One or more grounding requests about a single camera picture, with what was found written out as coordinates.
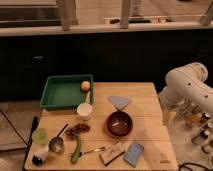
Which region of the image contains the light blue towel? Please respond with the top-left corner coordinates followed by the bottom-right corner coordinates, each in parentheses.
top-left (108, 96), bottom-right (131, 110)

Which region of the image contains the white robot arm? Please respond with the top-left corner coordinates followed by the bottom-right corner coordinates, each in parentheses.
top-left (158, 62), bottom-right (213, 125)

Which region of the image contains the white paper cup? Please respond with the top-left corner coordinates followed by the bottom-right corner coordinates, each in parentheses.
top-left (77, 103), bottom-right (92, 120)

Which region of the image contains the metal measuring cup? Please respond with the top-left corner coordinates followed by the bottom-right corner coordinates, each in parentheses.
top-left (49, 125), bottom-right (68, 154)

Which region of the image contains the green plastic cup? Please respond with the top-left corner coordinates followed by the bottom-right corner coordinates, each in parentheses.
top-left (32, 128), bottom-right (48, 145)

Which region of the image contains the yellow banana piece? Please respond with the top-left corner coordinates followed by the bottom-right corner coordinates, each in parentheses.
top-left (85, 91), bottom-right (90, 103)

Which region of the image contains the orange fruit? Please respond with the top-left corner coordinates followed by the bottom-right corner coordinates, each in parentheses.
top-left (81, 81), bottom-right (90, 91)

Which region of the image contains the dark brown wooden bowl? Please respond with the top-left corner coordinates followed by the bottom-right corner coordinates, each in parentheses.
top-left (105, 111), bottom-right (133, 137)

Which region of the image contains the green plastic tray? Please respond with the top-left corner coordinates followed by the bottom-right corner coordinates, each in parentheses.
top-left (40, 74), bottom-right (94, 110)

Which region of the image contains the brown dried grape bunch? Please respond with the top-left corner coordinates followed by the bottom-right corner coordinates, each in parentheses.
top-left (65, 123), bottom-right (91, 139)

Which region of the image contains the metal spoon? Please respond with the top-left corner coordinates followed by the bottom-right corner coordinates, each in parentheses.
top-left (79, 147), bottom-right (106, 156)

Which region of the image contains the wooden block with dark edge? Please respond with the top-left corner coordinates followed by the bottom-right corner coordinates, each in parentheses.
top-left (100, 144), bottom-right (125, 166)

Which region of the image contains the blue sponge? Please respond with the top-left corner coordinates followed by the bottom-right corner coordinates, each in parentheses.
top-left (123, 142), bottom-right (144, 167)

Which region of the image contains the green cucumber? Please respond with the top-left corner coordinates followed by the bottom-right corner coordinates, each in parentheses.
top-left (71, 136), bottom-right (81, 164)

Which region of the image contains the black and white brush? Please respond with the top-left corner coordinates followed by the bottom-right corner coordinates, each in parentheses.
top-left (32, 150), bottom-right (48, 166)

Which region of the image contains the spice bottles rack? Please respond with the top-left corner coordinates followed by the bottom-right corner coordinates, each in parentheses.
top-left (177, 103), bottom-right (213, 152)

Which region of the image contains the black cable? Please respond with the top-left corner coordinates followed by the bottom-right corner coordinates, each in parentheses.
top-left (178, 161), bottom-right (209, 171)

